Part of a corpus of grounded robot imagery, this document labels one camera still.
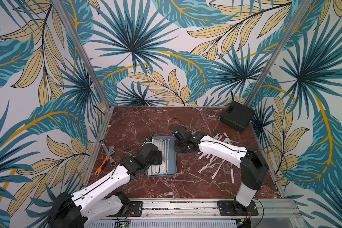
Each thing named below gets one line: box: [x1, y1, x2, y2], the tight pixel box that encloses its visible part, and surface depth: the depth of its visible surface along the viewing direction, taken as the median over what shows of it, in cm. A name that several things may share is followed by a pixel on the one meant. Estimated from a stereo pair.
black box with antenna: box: [220, 90, 256, 133], surface depth 110 cm
